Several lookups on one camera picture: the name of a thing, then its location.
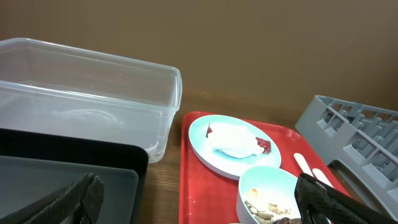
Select white napkin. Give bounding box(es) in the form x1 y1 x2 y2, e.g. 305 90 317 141
207 122 265 159

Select clear plastic waste bin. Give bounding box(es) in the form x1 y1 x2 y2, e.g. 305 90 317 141
1 38 182 163

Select rice and food scraps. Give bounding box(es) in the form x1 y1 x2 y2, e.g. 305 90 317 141
243 188 301 223

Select grey dishwasher rack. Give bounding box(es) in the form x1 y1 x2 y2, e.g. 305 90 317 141
295 95 397 219

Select white plastic spoon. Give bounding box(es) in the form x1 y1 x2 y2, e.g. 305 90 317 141
294 152 314 177

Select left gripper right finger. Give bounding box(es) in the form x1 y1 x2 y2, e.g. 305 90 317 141
294 173 397 224

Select white plastic fork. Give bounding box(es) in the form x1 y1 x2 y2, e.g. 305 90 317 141
312 168 333 188

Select light blue plate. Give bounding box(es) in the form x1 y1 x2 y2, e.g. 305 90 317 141
188 114 282 180

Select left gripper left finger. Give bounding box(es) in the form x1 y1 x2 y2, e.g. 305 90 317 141
1 173 104 224

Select black waste tray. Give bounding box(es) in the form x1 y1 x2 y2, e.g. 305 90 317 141
1 129 149 223

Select light blue bowl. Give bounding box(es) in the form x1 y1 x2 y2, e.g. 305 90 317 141
236 166 299 224

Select red serving tray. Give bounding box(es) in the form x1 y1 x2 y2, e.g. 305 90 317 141
179 111 349 224

